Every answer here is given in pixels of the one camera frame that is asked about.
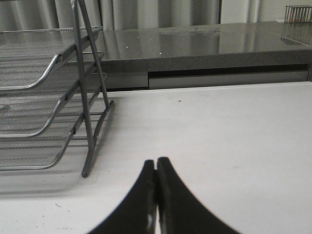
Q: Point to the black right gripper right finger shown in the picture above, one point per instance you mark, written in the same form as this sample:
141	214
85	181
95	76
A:
180	211

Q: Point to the small wire basket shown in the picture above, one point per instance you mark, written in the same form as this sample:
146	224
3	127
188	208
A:
298	14

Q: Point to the grey stone counter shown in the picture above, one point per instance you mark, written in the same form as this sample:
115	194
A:
207	55

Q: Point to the silver wire rack frame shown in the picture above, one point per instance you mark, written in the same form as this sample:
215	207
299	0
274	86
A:
84	102

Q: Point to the silver mesh tray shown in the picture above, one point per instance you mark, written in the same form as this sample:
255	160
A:
29	112
29	57
46	150

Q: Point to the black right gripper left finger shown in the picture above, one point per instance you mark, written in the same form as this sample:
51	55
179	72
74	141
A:
136	213

